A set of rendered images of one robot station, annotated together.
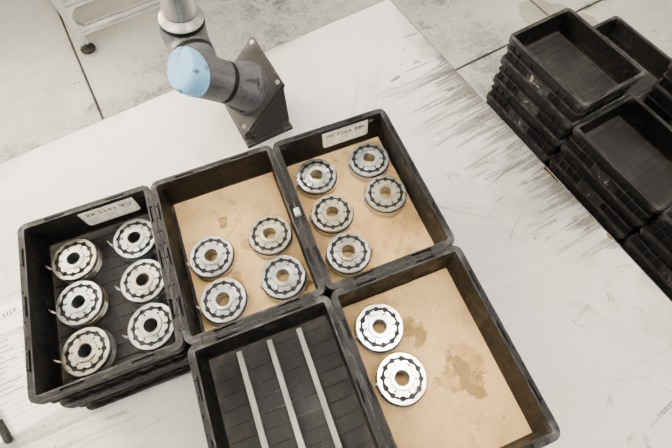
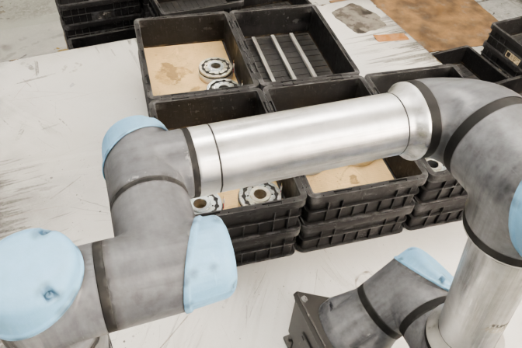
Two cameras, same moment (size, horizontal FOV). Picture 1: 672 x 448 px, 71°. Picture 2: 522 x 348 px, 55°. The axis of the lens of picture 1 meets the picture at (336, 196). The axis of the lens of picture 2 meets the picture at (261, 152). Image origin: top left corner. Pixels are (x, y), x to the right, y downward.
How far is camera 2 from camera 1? 1.35 m
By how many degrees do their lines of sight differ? 73
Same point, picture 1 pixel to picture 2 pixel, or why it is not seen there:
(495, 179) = not seen: hidden behind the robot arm
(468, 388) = (172, 67)
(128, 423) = not seen: hidden behind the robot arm
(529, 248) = (62, 171)
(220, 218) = (356, 182)
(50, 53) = not seen: outside the picture
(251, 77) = (342, 304)
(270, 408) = (303, 74)
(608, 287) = (16, 137)
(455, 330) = (167, 91)
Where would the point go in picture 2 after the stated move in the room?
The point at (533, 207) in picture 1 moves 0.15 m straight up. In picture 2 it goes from (32, 203) to (15, 164)
